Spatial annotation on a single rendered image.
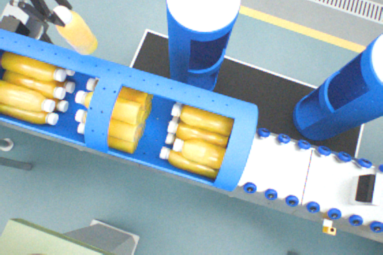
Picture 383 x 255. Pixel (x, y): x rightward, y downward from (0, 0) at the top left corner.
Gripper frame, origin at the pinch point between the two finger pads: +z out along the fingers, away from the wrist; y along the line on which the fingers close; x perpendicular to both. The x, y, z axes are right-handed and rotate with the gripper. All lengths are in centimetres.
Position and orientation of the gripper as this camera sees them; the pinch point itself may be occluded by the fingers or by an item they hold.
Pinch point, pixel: (57, 9)
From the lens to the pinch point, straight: 86.3
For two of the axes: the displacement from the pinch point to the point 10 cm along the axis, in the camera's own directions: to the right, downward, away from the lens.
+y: 3.1, -9.4, 1.6
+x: -9.5, -3.0, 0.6
